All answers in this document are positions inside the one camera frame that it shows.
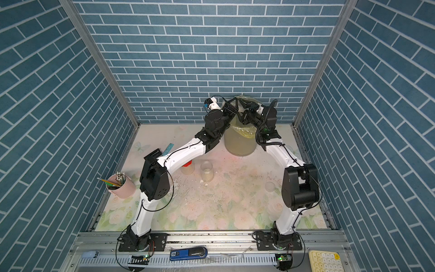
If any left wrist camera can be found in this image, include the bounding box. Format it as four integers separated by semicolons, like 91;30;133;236
204;97;221;111

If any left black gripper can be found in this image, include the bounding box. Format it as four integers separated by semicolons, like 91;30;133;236
213;97;236;139

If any yellow egg tray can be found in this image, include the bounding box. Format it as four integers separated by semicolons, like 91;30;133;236
309;250;344;272

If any pink pen holder cup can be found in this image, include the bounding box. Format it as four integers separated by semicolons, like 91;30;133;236
97;172;137;199

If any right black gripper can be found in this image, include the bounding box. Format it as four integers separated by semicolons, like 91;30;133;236
236;101;265;136

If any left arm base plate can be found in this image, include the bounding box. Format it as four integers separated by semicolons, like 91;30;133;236
117;233;168;252

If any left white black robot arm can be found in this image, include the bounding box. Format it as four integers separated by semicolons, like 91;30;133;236
126;96;238;240

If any teal ruler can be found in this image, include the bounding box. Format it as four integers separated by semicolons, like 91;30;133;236
162;143;174;156

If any white slotted cable duct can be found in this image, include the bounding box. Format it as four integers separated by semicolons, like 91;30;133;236
78;254;278;268

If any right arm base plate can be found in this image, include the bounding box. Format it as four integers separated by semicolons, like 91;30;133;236
251;230;302;252

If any aluminium mounting rail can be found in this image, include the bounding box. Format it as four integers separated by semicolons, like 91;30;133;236
71;229;351;254

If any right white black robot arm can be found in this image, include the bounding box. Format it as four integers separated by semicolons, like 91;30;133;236
236;99;322;239

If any blue black handheld device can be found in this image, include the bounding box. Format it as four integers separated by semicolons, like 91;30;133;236
169;247;208;261

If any beige bin with yellow bag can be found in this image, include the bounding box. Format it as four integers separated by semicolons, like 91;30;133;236
224;95;261;156

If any clear rice jar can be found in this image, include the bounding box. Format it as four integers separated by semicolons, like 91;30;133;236
201;160;214;182

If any red lidded rice jar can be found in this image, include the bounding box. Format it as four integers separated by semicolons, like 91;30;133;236
181;160;195;175

